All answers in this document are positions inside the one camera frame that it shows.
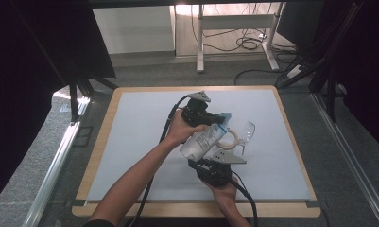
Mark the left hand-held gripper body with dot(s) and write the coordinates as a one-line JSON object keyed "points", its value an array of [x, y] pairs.
{"points": [[195, 113]]}

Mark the clear glass cup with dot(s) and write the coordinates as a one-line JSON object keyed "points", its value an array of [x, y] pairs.
{"points": [[247, 132]]}

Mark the clear plastic water bottle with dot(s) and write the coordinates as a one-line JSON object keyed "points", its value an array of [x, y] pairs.
{"points": [[203, 142]]}

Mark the white desk frame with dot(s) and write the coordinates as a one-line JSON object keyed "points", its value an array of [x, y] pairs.
{"points": [[237, 22]]}

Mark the white power strip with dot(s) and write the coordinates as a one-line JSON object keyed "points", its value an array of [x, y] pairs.
{"points": [[294, 71]]}

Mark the aluminium floor rail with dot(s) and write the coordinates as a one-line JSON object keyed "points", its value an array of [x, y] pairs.
{"points": [[351, 151], [51, 176]]}

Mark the wooden table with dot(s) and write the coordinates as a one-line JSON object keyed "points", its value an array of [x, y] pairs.
{"points": [[184, 209]]}

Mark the black metal stand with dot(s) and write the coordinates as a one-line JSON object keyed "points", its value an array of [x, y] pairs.
{"points": [[73, 97], [330, 78]]}

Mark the white cabinet panel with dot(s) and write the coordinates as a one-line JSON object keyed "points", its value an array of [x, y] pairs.
{"points": [[133, 30]]}

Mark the person's black sleeve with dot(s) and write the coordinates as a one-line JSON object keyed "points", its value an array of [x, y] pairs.
{"points": [[99, 223]]}

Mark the black curtain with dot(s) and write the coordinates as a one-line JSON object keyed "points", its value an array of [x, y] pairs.
{"points": [[366, 63], [26, 78]]}

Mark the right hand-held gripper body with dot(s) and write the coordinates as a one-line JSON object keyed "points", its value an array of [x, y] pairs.
{"points": [[215, 173]]}

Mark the white table mat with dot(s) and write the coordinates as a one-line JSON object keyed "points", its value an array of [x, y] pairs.
{"points": [[272, 176]]}

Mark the person's right hand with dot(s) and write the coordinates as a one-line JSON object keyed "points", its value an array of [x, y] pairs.
{"points": [[225, 194]]}

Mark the person's left hand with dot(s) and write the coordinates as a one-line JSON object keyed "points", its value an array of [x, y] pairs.
{"points": [[179, 130]]}

